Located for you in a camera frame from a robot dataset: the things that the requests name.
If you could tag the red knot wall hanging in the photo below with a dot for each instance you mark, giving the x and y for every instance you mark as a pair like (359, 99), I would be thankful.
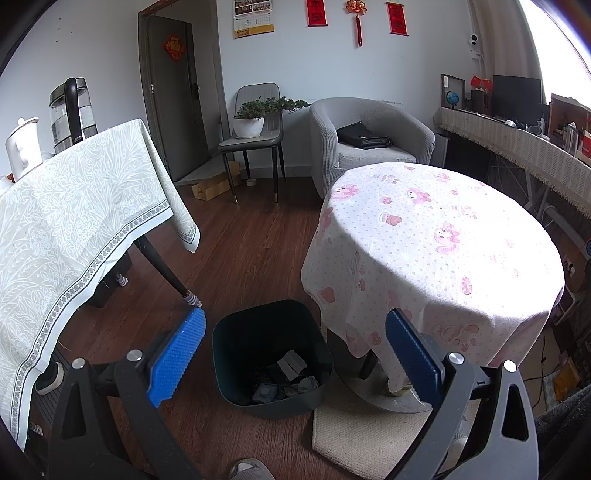
(356, 8)

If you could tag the dark table leg with sock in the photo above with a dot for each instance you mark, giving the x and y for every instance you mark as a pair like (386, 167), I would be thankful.
(161, 267)
(121, 279)

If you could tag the black monitor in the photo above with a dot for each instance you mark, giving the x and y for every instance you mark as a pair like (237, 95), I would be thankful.
(517, 97)

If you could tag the flat cardboard box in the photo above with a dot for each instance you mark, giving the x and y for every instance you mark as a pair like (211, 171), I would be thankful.
(212, 187)

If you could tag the grey armchair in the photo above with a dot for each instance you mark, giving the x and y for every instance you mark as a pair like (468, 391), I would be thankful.
(325, 138)

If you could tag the wall calendar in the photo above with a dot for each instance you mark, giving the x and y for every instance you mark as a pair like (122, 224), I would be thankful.
(253, 18)

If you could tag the red wall scroll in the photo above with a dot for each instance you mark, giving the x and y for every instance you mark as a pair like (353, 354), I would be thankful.
(316, 13)
(397, 19)

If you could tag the pink printed round tablecloth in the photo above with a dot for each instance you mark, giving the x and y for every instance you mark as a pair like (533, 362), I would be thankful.
(415, 258)

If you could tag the dark green trash bin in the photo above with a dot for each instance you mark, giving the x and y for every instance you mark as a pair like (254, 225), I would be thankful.
(244, 332)

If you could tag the small blue globe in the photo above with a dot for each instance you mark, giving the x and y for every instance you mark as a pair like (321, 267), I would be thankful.
(453, 98)

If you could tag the yellow padded envelope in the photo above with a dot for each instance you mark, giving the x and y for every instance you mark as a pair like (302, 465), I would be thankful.
(567, 381)

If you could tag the grey chair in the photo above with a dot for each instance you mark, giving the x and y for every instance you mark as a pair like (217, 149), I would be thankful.
(251, 143)

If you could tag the desk with lace cloth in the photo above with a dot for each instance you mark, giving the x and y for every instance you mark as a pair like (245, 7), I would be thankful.
(508, 143)

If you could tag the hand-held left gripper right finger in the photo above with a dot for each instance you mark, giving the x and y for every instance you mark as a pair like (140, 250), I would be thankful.
(413, 357)

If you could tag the white security camera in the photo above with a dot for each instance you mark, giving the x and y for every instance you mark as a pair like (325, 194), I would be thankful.
(473, 42)

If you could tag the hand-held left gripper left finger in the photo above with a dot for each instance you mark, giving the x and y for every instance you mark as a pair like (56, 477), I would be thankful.
(178, 355)

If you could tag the table with green-white cloth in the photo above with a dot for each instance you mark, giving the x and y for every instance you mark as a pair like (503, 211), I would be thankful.
(69, 221)

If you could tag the red door decoration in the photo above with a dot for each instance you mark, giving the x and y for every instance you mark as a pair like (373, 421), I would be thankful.
(173, 47)

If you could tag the black bag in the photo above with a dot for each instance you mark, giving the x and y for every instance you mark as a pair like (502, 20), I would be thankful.
(362, 136)

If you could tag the small red flags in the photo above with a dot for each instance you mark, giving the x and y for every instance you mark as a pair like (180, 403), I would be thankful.
(480, 82)

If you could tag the dark speaker box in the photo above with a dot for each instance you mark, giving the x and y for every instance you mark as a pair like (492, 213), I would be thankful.
(481, 101)

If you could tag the round table metal base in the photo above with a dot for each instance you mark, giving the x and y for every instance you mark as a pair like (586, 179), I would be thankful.
(369, 397)

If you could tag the white ceramic jug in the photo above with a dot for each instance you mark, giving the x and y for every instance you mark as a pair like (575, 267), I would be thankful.
(23, 147)

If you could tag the glass electric kettle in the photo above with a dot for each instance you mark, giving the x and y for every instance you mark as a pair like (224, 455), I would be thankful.
(71, 120)

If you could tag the black shoe with white sole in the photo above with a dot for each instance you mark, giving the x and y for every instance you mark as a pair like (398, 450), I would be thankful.
(50, 379)

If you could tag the picture frame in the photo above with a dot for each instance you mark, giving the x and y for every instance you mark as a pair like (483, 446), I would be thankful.
(452, 82)

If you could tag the open cardboard box on desk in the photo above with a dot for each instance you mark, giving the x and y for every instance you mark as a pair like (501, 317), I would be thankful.
(568, 115)

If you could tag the potted plant in white pot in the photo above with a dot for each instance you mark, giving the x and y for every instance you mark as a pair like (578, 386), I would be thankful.
(248, 127)

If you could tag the grey door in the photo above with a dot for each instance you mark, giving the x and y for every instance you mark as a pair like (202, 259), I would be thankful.
(175, 115)

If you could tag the dark grey fleece cloth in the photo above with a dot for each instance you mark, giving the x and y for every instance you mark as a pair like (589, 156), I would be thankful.
(565, 424)

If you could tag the small white green carton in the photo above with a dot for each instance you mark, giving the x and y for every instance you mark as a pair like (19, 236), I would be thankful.
(292, 363)

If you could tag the grey slipper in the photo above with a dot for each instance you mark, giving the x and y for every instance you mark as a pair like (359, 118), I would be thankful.
(248, 470)

